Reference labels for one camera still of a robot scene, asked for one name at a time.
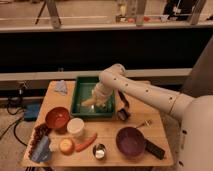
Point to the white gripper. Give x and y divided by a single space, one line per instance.
101 93

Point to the yellow banana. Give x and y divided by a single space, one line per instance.
89 102

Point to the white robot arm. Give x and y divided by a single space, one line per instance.
195 114

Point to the green plastic tray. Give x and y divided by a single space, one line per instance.
83 91

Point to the white plastic cup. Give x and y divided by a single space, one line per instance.
76 127

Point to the red-orange bowl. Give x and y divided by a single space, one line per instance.
57 118

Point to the wooden table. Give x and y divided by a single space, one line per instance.
106 131

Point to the purple bowl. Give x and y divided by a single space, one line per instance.
130 142

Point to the small steel cup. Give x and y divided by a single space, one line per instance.
99 151

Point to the orange carrot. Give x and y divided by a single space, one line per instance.
82 143

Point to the yellow round fruit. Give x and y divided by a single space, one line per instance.
66 146

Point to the dark red grapes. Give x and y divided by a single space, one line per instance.
39 132

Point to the blue box on floor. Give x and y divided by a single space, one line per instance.
31 112

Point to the black remote control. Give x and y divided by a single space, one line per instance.
154 150

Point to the blue sponge cloth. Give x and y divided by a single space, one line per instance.
42 151

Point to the black handled brush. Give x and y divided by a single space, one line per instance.
123 113

